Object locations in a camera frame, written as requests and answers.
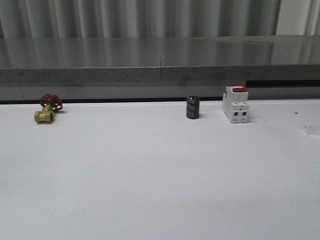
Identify black cylindrical capacitor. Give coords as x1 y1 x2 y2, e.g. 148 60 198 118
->
186 96 200 120

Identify brass valve red handwheel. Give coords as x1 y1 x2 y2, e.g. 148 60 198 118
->
34 93 63 123

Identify grey stone countertop ledge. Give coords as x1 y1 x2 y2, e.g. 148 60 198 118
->
0 35 320 102

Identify white plastic piece at edge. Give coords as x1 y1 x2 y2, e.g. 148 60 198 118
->
302 124 320 136

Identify white circuit breaker red switch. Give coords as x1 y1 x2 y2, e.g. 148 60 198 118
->
222 86 250 124

